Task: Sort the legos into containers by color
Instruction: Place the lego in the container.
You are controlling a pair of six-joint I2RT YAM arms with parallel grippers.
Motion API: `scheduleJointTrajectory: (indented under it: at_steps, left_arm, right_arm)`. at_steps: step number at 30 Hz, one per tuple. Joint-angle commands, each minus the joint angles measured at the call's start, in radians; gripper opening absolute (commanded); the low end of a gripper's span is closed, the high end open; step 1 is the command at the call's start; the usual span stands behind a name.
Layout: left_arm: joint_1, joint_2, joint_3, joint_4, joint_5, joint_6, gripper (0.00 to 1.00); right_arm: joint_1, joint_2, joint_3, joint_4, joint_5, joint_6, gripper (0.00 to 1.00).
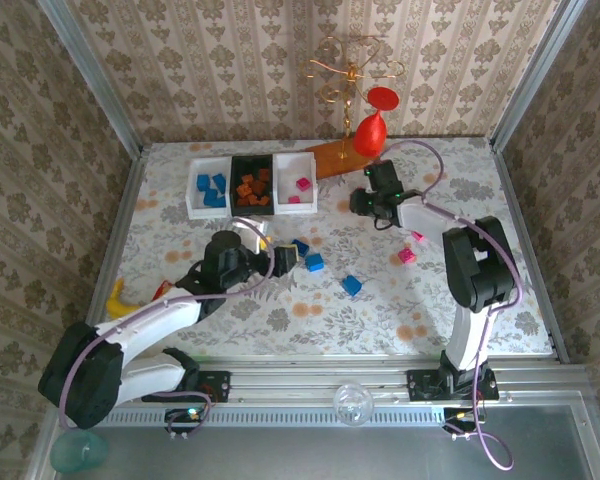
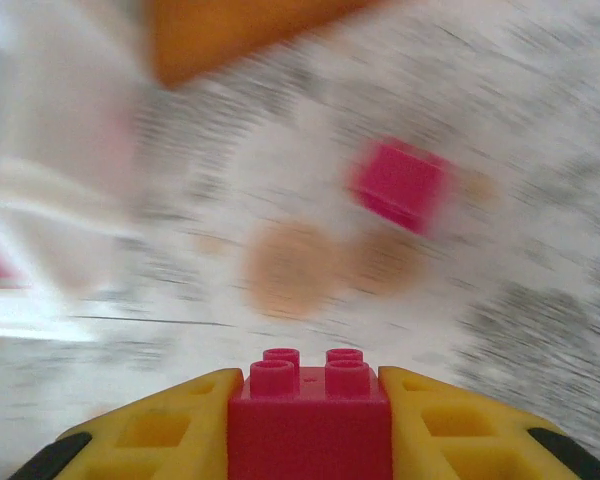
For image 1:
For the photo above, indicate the blue lego brick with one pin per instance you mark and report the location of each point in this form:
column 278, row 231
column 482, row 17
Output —
column 219, row 182
column 300, row 246
column 202, row 181
column 211, row 198
column 351, row 285
column 314, row 262

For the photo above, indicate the pink lego brick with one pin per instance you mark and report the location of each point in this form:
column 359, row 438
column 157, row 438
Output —
column 303, row 184
column 406, row 256
column 418, row 236
column 294, row 199

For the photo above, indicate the orange lego brick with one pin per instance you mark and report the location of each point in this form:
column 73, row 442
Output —
column 242, row 190
column 240, row 201
column 258, row 187
column 264, row 201
column 264, row 175
column 252, row 200
column 248, row 178

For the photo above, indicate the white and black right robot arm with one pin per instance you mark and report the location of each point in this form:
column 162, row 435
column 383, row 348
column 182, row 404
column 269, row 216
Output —
column 467, row 340

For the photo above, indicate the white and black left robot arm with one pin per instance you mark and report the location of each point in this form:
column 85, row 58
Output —
column 150, row 320

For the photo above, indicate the white plastic bin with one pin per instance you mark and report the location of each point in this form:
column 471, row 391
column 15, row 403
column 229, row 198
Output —
column 207, row 214
column 295, row 209

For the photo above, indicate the black plastic bin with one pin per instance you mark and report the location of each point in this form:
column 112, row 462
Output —
column 250, row 211

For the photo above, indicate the floral patterned tablecloth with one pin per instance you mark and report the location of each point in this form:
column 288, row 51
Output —
column 280, row 325

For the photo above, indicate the red and yellow toy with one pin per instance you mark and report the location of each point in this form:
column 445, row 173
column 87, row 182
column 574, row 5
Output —
column 165, row 289

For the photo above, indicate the red wine glass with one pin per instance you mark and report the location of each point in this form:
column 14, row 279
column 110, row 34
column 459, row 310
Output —
column 370, row 135

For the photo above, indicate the yellow toy banana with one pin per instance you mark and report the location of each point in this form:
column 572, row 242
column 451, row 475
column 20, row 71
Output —
column 120, row 305

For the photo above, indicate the clear glass ball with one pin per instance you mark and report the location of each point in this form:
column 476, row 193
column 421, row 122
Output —
column 352, row 405

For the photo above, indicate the small black circuit board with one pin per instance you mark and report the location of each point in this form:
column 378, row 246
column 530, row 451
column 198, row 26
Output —
column 457, row 416
column 180, row 415

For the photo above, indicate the gray metal sheet shelf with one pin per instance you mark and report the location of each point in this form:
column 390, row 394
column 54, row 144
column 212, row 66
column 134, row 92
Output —
column 280, row 455

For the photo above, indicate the teal plastic cup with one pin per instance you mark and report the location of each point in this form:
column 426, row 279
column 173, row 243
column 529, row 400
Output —
column 80, row 455

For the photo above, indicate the aluminium side rail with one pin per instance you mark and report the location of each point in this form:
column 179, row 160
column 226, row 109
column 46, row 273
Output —
column 114, row 250
column 521, row 225

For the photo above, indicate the aluminium frame rail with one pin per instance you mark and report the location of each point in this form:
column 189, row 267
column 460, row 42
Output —
column 305, row 380

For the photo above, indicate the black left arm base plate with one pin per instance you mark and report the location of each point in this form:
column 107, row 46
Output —
column 220, row 385

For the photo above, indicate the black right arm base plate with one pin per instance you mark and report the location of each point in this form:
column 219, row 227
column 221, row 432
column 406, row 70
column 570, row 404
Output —
column 420, row 385

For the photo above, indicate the aluminium corner post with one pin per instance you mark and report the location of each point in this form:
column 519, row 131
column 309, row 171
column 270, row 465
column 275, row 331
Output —
column 92, row 75
column 536, row 75

